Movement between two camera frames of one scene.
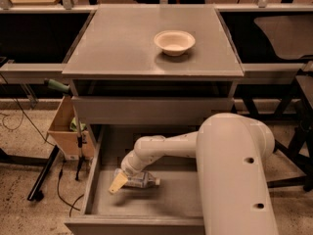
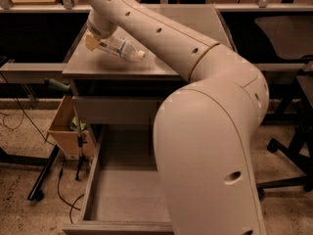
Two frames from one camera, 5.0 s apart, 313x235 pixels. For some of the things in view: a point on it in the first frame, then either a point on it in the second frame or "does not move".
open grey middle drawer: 173,207 does not move
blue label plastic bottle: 142,179 → 122,48
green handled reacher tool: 65,88 does not move
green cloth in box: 73,125 does not move
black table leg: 36,193 does not move
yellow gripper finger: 118,183 → 91,41
